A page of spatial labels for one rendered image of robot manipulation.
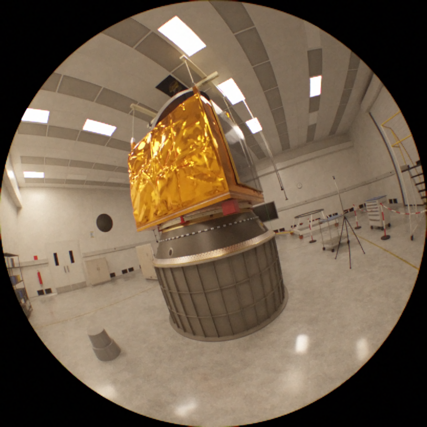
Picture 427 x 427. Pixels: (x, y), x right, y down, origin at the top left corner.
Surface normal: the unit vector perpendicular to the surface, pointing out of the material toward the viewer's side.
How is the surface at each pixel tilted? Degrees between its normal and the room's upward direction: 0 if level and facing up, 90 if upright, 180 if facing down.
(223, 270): 90
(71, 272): 90
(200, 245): 62
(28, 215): 90
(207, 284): 90
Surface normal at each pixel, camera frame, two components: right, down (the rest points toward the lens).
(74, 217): 0.83, -0.26
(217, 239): -0.02, -0.57
